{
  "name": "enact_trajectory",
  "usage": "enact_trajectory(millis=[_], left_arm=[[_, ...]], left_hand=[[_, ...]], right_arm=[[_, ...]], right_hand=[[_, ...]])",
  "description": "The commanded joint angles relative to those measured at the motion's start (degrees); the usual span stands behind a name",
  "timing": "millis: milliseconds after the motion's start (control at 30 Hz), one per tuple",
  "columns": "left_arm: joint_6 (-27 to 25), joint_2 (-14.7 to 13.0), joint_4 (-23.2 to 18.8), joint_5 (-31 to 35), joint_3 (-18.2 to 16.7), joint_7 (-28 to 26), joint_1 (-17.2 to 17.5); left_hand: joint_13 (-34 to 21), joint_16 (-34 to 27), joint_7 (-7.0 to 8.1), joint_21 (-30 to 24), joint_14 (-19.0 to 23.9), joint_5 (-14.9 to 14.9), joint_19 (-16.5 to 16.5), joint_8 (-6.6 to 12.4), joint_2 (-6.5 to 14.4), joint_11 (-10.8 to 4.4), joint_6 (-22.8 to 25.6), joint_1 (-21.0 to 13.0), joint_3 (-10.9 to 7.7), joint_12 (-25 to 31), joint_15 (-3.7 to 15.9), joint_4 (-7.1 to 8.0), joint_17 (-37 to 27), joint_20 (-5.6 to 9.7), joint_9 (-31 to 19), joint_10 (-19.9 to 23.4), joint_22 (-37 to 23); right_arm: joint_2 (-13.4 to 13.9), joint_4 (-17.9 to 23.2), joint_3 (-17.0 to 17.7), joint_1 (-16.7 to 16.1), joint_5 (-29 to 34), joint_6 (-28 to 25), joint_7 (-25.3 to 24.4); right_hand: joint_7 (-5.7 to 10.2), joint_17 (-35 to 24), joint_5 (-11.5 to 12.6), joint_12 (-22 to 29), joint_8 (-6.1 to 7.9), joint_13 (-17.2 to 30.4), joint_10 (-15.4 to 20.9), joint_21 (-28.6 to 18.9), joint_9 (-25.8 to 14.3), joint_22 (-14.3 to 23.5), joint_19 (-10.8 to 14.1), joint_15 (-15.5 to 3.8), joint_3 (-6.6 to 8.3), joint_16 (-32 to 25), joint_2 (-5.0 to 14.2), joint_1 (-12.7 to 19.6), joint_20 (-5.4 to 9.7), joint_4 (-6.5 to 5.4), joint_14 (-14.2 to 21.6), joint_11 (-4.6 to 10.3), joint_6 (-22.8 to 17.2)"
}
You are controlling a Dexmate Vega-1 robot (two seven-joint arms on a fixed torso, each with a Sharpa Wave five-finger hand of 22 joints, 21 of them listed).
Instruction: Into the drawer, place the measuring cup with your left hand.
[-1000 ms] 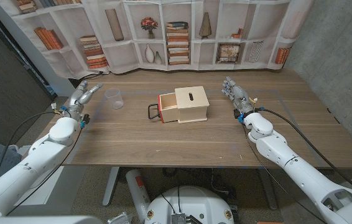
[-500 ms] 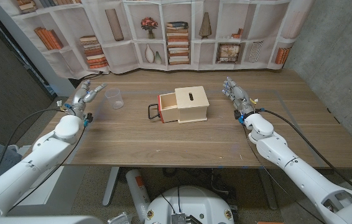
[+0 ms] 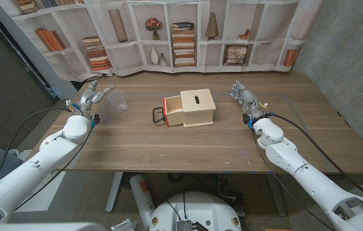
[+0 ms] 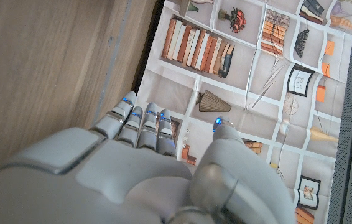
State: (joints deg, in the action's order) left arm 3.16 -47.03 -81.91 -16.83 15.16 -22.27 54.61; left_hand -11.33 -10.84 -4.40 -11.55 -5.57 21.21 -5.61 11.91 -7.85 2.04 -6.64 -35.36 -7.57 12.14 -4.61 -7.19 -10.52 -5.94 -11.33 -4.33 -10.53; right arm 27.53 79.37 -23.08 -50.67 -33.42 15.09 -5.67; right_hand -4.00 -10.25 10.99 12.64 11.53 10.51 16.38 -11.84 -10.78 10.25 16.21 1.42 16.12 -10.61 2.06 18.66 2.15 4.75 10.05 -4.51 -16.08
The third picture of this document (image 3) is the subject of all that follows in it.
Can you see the white roll with orange label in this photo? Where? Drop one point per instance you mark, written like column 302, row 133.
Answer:
column 141, row 195

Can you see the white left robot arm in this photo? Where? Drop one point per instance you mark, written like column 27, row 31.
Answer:
column 30, row 173

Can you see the dark perforated panel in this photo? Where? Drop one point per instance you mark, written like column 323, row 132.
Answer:
column 5, row 96

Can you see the clear plastic measuring cup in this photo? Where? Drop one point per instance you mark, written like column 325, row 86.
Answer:
column 118, row 102

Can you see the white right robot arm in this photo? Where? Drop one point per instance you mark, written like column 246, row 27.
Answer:
column 313, row 183

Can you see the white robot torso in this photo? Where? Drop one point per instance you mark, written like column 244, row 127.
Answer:
column 197, row 211

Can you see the wooden box with slot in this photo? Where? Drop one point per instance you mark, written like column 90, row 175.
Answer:
column 198, row 107

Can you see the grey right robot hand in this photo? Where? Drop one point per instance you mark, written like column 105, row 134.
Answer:
column 248, row 101

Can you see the printed bookshelf backdrop cloth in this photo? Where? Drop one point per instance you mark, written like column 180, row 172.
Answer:
column 130, row 54

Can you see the grey table leg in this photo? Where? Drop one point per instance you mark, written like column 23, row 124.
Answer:
column 114, row 192
column 276, row 195

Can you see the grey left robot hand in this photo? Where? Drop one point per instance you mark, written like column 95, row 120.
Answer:
column 88, row 99

